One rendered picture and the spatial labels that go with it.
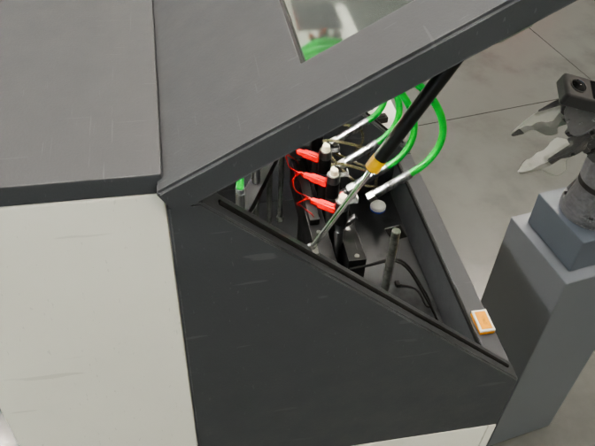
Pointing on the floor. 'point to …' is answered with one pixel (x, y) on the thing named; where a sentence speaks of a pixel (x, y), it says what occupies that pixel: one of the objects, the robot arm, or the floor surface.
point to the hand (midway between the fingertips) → (518, 148)
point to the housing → (86, 232)
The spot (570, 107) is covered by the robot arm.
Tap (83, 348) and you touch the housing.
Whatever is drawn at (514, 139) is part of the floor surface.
